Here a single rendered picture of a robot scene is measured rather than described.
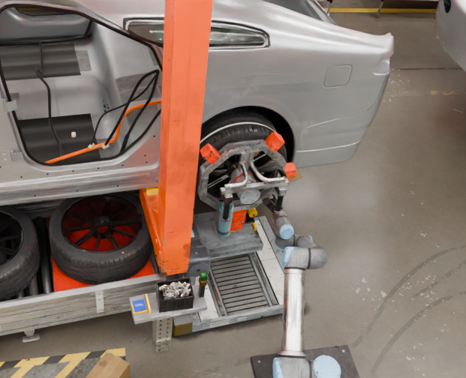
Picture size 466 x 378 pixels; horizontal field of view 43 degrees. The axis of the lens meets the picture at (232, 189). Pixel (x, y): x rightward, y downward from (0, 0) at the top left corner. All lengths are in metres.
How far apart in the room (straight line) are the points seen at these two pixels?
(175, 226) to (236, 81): 0.87
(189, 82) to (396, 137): 3.50
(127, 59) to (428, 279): 2.72
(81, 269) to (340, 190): 2.35
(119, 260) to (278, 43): 1.58
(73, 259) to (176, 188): 0.95
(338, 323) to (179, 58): 2.32
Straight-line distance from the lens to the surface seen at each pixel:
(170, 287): 3.46
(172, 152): 2.87
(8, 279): 3.72
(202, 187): 3.63
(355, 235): 4.76
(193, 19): 2.49
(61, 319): 3.85
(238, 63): 3.33
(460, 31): 5.52
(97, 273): 3.74
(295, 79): 3.53
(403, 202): 5.19
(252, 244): 4.28
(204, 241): 4.15
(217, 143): 3.54
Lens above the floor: 3.34
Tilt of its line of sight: 43 degrees down
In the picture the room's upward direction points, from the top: 9 degrees clockwise
